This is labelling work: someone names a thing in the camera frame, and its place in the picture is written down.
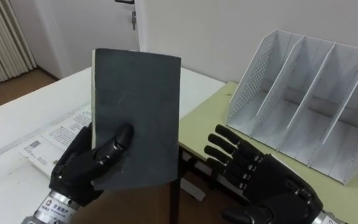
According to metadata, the printed paper sheet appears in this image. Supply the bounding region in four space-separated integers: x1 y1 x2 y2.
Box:
18 109 93 178

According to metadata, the light green desk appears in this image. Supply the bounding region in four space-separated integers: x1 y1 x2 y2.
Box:
168 81 358 224

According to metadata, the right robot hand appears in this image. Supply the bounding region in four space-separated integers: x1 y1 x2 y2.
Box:
203 124 324 224

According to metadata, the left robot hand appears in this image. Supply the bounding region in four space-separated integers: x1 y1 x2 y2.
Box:
48 122 135 207

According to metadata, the white desk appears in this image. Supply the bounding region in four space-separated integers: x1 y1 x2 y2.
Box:
0 67 226 224

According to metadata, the white door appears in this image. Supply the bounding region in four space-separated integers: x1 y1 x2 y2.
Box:
33 0 147 78

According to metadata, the dark grey book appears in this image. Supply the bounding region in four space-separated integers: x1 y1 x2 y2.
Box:
91 47 182 191

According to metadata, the white perforated file organizer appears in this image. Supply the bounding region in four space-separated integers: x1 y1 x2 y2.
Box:
226 29 358 185

